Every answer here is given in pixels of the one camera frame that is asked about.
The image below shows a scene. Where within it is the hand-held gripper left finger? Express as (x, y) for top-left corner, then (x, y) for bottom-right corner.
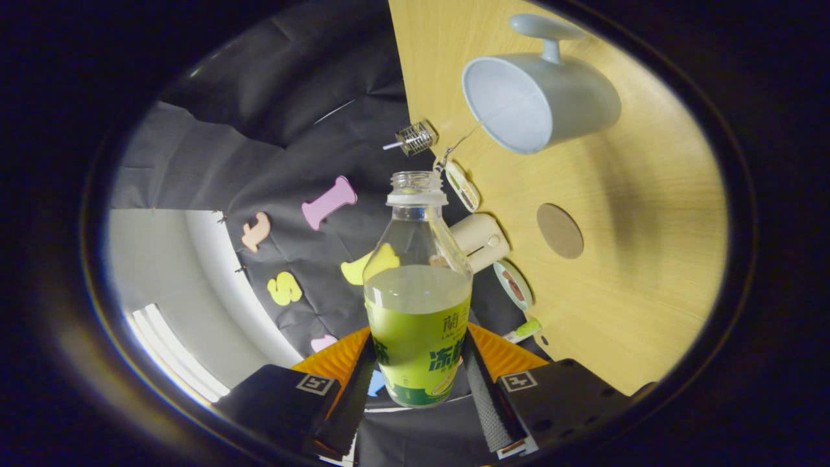
(214, 326), (378, 462)

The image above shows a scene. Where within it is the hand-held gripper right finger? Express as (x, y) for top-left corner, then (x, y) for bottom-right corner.
(464, 322), (639, 461)

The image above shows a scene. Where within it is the green label juice bottle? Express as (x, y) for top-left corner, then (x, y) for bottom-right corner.
(362, 171), (474, 409)

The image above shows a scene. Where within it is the round brown coaster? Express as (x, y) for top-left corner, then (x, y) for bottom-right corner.
(536, 203), (585, 260)

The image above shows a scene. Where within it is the white cup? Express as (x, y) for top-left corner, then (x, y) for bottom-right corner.
(461, 14), (622, 155)

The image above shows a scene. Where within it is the small white green bottle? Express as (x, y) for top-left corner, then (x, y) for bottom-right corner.
(503, 317), (543, 344)

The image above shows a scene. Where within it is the pale green plate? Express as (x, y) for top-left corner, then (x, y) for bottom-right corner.
(493, 259), (534, 312)

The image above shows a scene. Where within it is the brown bread piece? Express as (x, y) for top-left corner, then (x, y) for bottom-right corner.
(501, 269), (526, 302)

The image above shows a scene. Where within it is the white toaster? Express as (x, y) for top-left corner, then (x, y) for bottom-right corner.
(447, 213), (511, 274)

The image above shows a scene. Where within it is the wooden table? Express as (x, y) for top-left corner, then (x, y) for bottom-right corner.
(388, 0), (730, 398)

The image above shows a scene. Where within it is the white divided dish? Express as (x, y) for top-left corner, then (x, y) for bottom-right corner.
(444, 160), (481, 213)

